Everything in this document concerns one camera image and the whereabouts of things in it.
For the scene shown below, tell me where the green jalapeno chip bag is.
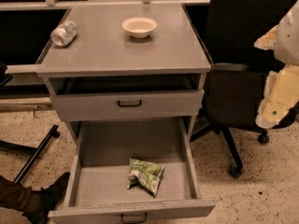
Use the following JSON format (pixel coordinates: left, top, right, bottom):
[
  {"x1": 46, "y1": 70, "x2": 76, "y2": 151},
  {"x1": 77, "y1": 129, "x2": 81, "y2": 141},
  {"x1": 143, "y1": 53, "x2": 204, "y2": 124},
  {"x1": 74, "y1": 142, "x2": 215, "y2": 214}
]
[{"x1": 127, "y1": 158, "x2": 164, "y2": 197}]

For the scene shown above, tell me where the grey drawer cabinet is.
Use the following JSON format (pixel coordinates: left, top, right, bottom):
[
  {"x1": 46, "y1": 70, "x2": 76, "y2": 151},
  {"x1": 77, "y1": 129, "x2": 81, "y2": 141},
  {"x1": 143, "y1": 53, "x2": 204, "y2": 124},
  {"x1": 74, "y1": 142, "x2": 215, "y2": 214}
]
[{"x1": 37, "y1": 3, "x2": 210, "y2": 137}]

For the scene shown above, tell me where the black office chair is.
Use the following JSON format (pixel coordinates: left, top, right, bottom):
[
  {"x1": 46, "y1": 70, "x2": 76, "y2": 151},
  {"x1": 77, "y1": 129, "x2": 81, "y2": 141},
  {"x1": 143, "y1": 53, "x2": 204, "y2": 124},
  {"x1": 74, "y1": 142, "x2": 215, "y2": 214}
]
[{"x1": 184, "y1": 0, "x2": 296, "y2": 177}]

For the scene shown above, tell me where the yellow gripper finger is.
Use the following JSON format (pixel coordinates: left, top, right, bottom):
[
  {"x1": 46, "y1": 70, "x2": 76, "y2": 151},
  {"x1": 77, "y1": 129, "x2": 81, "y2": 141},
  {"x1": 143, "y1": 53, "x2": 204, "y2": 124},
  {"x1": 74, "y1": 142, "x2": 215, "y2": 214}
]
[
  {"x1": 254, "y1": 26, "x2": 278, "y2": 50},
  {"x1": 255, "y1": 64, "x2": 299, "y2": 129}
]

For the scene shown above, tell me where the silver green soda can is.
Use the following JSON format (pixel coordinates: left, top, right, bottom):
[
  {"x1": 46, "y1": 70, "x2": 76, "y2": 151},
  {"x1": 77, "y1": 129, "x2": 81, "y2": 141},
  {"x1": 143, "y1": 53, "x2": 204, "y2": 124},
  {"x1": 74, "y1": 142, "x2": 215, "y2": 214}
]
[{"x1": 50, "y1": 21, "x2": 78, "y2": 48}]

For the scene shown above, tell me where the black shoe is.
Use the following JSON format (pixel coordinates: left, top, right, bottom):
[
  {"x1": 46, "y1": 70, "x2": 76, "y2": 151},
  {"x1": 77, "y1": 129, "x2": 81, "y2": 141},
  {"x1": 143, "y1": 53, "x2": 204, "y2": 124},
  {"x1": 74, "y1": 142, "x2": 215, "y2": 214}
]
[{"x1": 23, "y1": 172, "x2": 70, "y2": 224}]

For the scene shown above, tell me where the open grey middle drawer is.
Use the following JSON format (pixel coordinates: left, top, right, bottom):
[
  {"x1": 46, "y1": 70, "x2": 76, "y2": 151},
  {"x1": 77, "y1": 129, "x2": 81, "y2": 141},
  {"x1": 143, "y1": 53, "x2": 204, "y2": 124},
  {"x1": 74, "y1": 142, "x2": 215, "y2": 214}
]
[{"x1": 48, "y1": 117, "x2": 217, "y2": 224}]

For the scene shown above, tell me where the black metal stand leg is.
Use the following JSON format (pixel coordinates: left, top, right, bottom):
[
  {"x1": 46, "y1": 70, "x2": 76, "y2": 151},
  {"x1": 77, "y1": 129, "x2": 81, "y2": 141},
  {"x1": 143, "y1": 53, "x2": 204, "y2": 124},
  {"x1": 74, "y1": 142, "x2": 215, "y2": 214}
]
[{"x1": 0, "y1": 125, "x2": 60, "y2": 184}]

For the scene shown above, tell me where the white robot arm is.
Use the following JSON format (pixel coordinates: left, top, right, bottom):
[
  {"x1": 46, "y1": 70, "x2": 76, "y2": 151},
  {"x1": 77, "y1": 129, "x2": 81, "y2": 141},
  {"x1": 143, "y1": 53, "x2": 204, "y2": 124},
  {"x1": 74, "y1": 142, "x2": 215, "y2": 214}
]
[{"x1": 254, "y1": 0, "x2": 299, "y2": 129}]

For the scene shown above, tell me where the white paper bowl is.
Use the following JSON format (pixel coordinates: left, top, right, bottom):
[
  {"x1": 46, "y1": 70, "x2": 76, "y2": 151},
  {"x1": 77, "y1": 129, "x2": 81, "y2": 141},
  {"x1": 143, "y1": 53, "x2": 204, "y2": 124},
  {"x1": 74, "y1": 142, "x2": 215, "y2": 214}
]
[{"x1": 121, "y1": 17, "x2": 157, "y2": 38}]

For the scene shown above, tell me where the closed grey top drawer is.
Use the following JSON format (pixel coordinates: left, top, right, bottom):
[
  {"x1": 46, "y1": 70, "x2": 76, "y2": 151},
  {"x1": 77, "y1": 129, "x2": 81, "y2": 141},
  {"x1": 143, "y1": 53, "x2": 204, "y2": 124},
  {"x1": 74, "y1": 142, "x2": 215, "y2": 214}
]
[{"x1": 51, "y1": 90, "x2": 204, "y2": 121}]

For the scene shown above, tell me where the brown trouser leg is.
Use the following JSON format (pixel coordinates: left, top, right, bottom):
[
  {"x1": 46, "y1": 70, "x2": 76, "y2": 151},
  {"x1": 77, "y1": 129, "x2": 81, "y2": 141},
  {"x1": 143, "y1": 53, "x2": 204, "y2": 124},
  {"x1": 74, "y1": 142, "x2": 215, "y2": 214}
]
[{"x1": 0, "y1": 175, "x2": 33, "y2": 211}]

